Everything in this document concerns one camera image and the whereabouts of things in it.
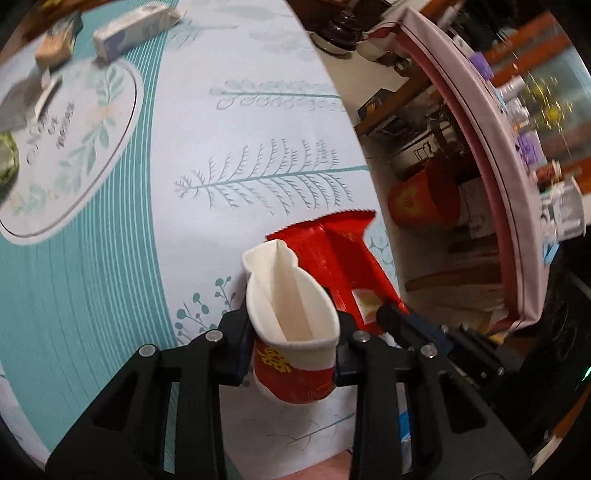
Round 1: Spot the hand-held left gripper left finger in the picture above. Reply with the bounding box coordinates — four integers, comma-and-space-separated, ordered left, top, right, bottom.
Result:
46, 309, 254, 480

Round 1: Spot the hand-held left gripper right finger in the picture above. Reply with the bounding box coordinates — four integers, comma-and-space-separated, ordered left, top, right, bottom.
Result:
335, 309, 532, 480

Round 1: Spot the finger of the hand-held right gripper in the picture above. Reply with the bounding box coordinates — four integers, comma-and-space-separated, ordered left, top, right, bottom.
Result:
375, 305, 452, 354

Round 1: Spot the red paper cup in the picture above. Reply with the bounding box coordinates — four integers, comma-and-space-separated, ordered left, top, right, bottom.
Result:
242, 240, 341, 403

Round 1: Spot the red wrapper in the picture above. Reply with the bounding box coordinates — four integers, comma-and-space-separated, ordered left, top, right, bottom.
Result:
265, 209, 409, 335

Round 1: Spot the orange bucket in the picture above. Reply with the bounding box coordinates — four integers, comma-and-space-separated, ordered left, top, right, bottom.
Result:
387, 168, 462, 227

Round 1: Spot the white plastic jar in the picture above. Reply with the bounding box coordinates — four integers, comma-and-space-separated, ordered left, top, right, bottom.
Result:
540, 180, 585, 241

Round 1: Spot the silver metal appliance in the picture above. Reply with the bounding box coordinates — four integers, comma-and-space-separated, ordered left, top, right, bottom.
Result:
392, 115, 462, 181

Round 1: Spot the teal white printed tablecloth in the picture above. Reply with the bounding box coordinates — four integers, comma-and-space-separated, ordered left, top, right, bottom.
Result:
0, 0, 407, 480

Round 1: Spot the dark cardboard box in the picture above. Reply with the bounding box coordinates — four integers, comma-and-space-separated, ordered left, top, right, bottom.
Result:
358, 88, 402, 134

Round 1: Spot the purple box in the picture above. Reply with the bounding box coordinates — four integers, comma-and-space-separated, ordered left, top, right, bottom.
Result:
468, 52, 494, 79
517, 131, 542, 167

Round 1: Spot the table with pink cloth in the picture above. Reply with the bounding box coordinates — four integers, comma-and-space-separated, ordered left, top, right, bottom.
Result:
369, 7, 561, 330

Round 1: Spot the green packet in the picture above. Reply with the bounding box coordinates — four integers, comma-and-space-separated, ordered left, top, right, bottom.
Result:
0, 131, 21, 197

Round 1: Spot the grey foil pouch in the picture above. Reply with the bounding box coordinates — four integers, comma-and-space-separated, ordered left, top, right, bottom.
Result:
0, 71, 63, 132

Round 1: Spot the white small box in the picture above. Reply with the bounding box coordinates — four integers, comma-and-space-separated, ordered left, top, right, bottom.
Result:
92, 2, 183, 63

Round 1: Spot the brown snack packet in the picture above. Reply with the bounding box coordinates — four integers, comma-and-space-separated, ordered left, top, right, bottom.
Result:
34, 11, 84, 70

